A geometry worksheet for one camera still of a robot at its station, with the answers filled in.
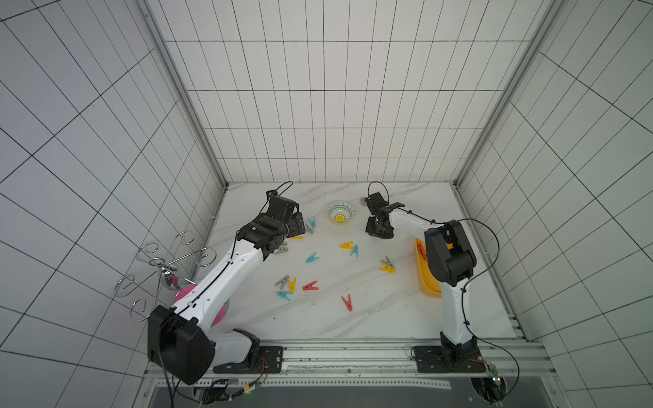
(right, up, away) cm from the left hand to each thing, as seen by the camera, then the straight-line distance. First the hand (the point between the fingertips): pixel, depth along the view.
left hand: (283, 227), depth 81 cm
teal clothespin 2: (+25, -11, +16) cm, 32 cm away
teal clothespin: (+8, -1, +24) cm, 25 cm away
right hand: (+30, -4, +22) cm, 37 cm away
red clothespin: (+8, -22, +6) cm, 24 cm away
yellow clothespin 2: (+22, -9, +16) cm, 29 cm away
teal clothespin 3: (+9, -13, +13) cm, 20 cm away
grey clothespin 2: (-1, -20, +7) cm, 21 cm away
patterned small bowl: (+20, +4, +25) cm, 32 cm away
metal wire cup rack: (-25, -10, -19) cm, 33 cm away
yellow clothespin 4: (+2, -21, +6) cm, 22 cm away
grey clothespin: (+6, -3, +22) cm, 23 cm away
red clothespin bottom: (+22, -26, +2) cm, 34 cm away
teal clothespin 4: (-1, -24, +4) cm, 24 cm away
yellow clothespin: (+3, -6, +22) cm, 23 cm away
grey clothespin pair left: (-3, -10, +14) cm, 17 cm away
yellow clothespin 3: (+37, -16, +11) cm, 42 cm away
